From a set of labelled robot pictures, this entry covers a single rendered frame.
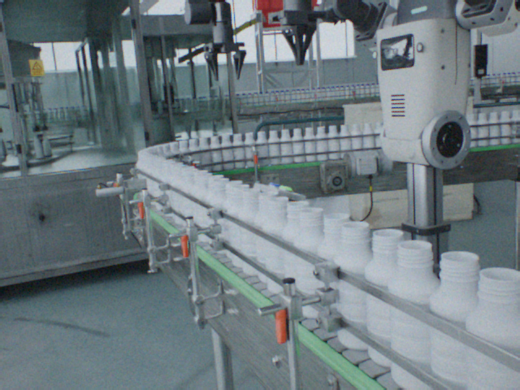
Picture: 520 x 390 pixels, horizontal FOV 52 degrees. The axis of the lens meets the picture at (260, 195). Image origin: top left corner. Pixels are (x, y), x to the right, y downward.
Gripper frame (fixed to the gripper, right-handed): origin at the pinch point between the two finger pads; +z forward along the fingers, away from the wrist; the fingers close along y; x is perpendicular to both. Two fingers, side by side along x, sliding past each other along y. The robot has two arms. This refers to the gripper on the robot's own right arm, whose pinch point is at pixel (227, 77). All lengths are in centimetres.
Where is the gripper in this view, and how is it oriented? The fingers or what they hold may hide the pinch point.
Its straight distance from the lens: 151.8
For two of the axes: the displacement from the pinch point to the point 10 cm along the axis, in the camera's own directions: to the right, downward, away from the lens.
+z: 0.8, 9.8, 1.9
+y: -9.1, 1.5, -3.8
